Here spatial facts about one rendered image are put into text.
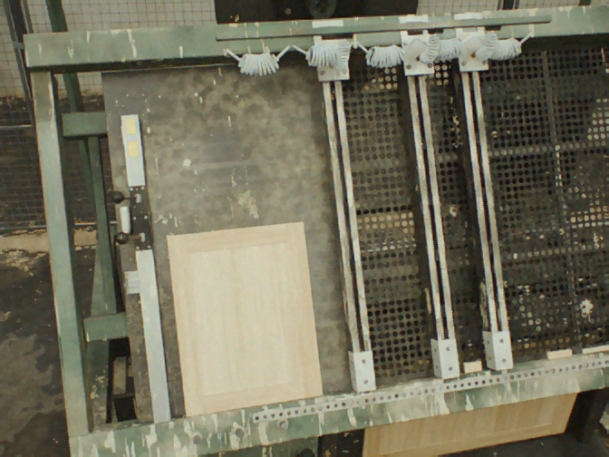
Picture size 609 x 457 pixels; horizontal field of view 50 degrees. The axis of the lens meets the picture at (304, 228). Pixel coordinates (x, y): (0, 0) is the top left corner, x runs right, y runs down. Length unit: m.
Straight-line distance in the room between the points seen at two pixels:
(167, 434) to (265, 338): 0.42
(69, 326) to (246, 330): 0.53
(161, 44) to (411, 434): 1.73
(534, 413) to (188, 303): 1.55
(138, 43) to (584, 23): 1.50
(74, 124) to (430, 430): 1.75
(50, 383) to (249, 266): 1.79
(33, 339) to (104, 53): 2.17
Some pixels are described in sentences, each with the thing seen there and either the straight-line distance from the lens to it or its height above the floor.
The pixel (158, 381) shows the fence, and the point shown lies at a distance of 2.12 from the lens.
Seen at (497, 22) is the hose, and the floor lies 1.93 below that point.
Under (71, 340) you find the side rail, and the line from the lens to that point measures 2.12.
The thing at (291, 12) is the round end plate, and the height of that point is 1.82.
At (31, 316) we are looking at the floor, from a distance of 4.10.
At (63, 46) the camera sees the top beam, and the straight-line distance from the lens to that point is 2.14.
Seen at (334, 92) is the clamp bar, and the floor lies 1.71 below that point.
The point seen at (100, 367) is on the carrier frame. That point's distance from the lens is 2.52.
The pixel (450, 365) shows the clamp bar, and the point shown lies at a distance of 2.25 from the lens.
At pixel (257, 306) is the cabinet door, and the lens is 2.13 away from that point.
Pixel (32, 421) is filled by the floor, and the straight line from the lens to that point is 3.52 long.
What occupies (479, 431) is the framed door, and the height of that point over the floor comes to 0.35.
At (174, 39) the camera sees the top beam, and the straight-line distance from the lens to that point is 2.13.
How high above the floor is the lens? 2.52
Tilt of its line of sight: 34 degrees down
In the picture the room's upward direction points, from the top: 1 degrees clockwise
